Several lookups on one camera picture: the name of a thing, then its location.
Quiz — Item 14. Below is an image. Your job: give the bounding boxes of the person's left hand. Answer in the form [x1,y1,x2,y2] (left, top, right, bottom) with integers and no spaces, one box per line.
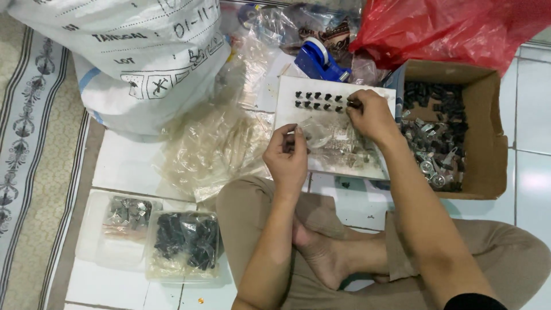
[263,124,311,199]

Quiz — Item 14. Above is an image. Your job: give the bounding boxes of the person's right hand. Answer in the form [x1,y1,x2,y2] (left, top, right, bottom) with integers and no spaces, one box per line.
[346,89,403,147]

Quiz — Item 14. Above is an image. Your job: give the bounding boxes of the small clear plastic bag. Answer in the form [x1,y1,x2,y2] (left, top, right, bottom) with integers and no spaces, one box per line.
[299,116,335,150]

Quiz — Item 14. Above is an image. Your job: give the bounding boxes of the clear bags with metal pieces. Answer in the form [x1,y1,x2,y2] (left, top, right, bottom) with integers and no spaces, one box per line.
[309,125,385,174]

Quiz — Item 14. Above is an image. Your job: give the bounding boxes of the white work board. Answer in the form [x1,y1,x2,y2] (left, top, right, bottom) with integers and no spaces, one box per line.
[273,75,397,181]

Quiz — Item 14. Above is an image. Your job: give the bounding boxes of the row of black plastic pieces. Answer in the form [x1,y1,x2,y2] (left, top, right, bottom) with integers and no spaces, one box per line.
[294,90,348,114]

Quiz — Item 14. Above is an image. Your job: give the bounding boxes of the heap of black and metal hardware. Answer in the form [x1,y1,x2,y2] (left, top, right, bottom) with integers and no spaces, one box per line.
[400,81,470,193]

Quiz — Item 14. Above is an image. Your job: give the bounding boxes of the pile of clear plastic bags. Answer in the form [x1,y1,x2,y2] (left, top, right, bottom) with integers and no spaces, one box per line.
[156,30,276,204]

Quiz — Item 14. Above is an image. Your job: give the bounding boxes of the blue tape dispenser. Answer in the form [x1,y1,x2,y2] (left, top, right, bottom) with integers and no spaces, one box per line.
[294,36,352,83]

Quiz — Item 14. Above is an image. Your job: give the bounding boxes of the person's bare foot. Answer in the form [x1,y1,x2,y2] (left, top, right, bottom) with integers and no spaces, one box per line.
[292,214,390,292]

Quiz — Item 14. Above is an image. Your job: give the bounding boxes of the red plastic bag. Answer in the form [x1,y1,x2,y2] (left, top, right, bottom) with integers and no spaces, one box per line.
[348,0,551,77]

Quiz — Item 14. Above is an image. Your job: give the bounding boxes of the brown cardboard box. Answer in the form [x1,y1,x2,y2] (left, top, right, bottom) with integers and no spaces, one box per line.
[385,59,509,201]

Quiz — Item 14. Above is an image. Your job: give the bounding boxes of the heap of clear bagged items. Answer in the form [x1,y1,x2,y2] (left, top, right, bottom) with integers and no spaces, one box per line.
[234,2,379,84]

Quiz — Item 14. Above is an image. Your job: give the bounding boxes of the bagged black plastic knobs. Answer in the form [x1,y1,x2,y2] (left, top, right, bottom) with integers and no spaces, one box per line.
[154,212,219,270]

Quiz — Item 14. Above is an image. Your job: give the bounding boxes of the clear plastic container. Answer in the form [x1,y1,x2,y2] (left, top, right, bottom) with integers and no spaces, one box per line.
[145,210,225,285]
[75,189,163,271]

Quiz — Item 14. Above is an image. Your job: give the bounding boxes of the bagged metal clips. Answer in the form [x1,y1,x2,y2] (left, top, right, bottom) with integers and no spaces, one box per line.
[103,196,154,230]

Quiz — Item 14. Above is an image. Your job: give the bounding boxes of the large white woven sack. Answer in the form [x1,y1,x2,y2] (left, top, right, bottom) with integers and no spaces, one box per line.
[6,0,232,137]

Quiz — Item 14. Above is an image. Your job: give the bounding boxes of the person's legs in beige trousers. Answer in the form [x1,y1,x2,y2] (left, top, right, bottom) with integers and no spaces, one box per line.
[215,174,551,310]

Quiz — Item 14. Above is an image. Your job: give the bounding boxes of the person's black sleeve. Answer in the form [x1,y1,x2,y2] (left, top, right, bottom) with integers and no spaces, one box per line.
[443,293,511,310]

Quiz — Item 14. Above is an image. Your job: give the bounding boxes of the patterned beige floor mat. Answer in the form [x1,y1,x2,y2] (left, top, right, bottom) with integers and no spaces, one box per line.
[0,13,93,310]

